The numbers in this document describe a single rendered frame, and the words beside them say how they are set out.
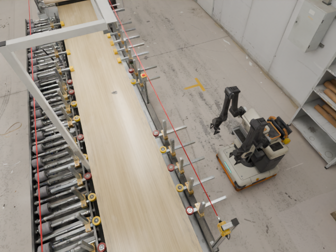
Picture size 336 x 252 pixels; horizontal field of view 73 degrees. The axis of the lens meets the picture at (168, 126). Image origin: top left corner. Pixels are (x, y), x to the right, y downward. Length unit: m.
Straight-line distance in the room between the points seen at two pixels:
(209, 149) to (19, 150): 3.14
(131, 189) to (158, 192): 0.29
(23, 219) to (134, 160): 1.91
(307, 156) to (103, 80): 3.34
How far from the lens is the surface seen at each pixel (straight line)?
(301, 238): 3.62
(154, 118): 3.20
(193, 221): 2.67
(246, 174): 3.35
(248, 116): 2.50
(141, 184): 2.51
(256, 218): 3.48
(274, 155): 2.98
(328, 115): 4.00
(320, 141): 4.27
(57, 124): 2.11
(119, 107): 3.14
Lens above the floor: 3.21
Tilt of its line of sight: 54 degrees down
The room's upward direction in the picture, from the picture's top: 3 degrees counter-clockwise
